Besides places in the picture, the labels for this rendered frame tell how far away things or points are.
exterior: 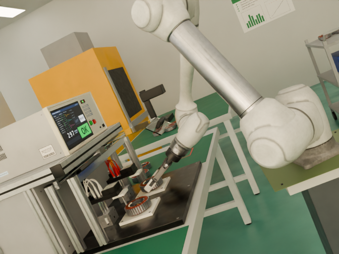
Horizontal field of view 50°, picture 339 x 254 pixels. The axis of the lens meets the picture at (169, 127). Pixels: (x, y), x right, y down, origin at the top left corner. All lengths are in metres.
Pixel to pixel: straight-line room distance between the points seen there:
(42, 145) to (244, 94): 0.80
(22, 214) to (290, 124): 1.02
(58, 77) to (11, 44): 2.68
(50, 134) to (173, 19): 0.64
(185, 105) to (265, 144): 0.67
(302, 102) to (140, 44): 5.73
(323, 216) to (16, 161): 1.20
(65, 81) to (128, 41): 1.96
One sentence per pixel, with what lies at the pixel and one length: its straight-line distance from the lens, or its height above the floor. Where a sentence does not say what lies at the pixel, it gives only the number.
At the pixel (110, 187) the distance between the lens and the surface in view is 1.53.
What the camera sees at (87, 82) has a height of 1.56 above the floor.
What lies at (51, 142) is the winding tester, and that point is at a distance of 1.50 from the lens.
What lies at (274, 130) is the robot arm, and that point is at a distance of 1.15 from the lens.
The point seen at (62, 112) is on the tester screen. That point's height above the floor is 1.28.
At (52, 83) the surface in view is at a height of 1.75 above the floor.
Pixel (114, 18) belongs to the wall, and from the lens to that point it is 7.05.
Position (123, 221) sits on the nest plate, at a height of 0.78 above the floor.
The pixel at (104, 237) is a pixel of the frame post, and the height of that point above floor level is 0.80.
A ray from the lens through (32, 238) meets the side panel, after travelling 1.55.
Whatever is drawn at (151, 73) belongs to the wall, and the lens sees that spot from 6.88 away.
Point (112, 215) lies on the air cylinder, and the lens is 1.60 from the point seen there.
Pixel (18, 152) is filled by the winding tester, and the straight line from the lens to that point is 1.59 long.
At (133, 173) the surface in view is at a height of 0.89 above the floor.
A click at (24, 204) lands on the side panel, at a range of 1.50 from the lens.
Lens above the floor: 1.26
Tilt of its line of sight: 8 degrees down
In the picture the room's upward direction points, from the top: 24 degrees counter-clockwise
